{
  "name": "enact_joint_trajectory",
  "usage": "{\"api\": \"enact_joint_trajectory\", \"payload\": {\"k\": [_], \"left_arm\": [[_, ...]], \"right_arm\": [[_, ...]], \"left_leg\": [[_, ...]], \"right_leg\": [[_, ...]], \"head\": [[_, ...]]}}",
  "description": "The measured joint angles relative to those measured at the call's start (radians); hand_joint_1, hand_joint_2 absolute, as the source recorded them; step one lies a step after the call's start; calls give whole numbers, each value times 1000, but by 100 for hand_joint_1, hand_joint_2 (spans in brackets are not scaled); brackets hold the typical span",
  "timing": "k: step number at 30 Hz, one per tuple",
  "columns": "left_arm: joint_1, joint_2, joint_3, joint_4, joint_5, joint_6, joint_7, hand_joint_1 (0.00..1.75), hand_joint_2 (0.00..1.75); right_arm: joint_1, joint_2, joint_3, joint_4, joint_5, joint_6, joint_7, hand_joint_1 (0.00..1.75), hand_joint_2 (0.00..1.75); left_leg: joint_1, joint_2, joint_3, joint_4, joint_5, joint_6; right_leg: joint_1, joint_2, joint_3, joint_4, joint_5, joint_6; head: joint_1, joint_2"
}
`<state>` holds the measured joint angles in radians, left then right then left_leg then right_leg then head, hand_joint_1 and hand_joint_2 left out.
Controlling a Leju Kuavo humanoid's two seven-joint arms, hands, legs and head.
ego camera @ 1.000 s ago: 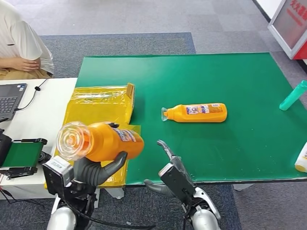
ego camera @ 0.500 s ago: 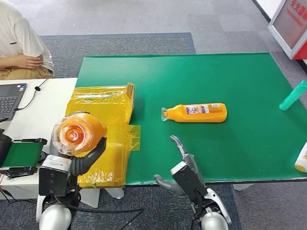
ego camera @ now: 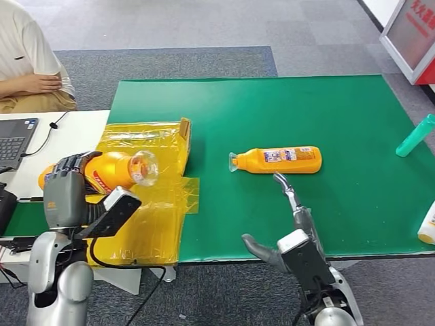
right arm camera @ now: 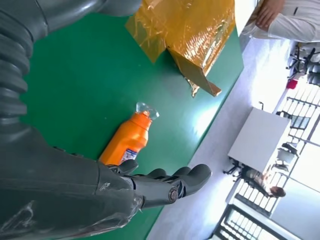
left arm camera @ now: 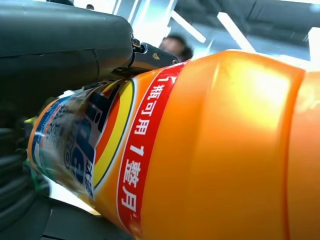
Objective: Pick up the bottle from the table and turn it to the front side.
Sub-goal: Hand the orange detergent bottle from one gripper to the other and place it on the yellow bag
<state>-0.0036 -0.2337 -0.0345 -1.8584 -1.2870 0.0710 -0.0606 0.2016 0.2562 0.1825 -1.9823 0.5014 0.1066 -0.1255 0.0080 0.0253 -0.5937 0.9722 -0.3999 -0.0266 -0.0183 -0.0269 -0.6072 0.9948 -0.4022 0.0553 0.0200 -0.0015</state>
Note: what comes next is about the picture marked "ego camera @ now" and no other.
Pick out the person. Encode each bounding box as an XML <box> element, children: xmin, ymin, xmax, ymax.
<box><xmin>0</xmin><ymin>0</ymin><xmax>78</xmax><ymax>113</ymax></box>

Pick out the orange bottle with clear cap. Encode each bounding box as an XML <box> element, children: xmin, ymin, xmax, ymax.
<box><xmin>38</xmin><ymin>150</ymin><xmax>159</xmax><ymax>195</ymax></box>
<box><xmin>228</xmin><ymin>146</ymin><xmax>322</xmax><ymax>175</ymax></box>

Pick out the green table mat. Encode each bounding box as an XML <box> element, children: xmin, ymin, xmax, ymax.
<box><xmin>106</xmin><ymin>74</ymin><xmax>435</xmax><ymax>264</ymax></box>

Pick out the grey laptop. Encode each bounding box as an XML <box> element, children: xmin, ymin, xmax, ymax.
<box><xmin>0</xmin><ymin>117</ymin><xmax>39</xmax><ymax>174</ymax></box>

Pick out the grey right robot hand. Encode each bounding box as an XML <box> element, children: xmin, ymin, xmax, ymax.
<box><xmin>242</xmin><ymin>172</ymin><xmax>327</xmax><ymax>274</ymax></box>

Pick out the thin black laptop cable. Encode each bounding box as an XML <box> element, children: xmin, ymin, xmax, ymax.
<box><xmin>20</xmin><ymin>111</ymin><xmax>70</xmax><ymax>158</ymax></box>

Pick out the white and red sign stand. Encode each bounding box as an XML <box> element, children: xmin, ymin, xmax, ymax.
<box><xmin>380</xmin><ymin>0</ymin><xmax>435</xmax><ymax>86</ymax></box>

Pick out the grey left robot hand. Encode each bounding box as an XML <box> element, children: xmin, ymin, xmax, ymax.
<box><xmin>43</xmin><ymin>151</ymin><xmax>103</xmax><ymax>231</ymax></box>

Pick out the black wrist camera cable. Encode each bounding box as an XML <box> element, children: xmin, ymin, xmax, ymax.
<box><xmin>88</xmin><ymin>237</ymin><xmax>167</xmax><ymax>326</ymax></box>

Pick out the teal green bottle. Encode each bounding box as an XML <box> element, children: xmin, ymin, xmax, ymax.
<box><xmin>396</xmin><ymin>113</ymin><xmax>435</xmax><ymax>158</ymax></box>

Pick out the white and yellow bottle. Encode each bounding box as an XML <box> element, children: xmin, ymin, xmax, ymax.
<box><xmin>417</xmin><ymin>202</ymin><xmax>435</xmax><ymax>246</ymax></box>

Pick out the yellow plastic wrapped box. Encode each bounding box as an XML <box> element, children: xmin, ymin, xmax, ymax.
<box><xmin>85</xmin><ymin>117</ymin><xmax>201</xmax><ymax>270</ymax></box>

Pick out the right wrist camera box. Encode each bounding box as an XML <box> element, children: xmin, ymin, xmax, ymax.
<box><xmin>276</xmin><ymin>229</ymin><xmax>336</xmax><ymax>294</ymax></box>

